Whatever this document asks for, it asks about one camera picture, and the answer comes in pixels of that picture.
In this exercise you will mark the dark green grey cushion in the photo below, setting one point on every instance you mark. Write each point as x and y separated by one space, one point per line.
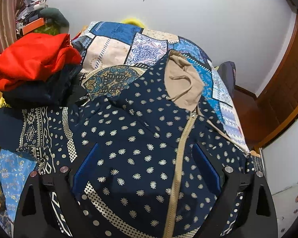
56 17

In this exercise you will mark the orange box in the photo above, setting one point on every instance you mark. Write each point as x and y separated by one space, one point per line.
32 26

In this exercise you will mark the brown wooden door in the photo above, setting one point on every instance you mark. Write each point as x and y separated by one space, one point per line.
266 117

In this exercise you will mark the navy patterned hooded jacket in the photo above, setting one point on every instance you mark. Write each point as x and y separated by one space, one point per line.
144 181

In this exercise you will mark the yellow curved pillow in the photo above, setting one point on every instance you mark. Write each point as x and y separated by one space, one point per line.
133 21

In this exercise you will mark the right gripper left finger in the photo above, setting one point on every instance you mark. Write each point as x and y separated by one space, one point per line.
35 216

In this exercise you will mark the red folded garment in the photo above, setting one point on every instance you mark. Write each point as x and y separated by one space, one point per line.
35 57

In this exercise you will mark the blue patchwork bed cover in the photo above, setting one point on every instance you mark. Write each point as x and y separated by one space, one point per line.
113 54

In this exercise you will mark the black folded garment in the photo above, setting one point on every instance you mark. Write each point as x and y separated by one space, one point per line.
61 89

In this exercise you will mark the pile of papers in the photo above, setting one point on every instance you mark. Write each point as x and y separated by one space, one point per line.
29 9

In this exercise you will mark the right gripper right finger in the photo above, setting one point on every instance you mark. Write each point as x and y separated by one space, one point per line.
256 216

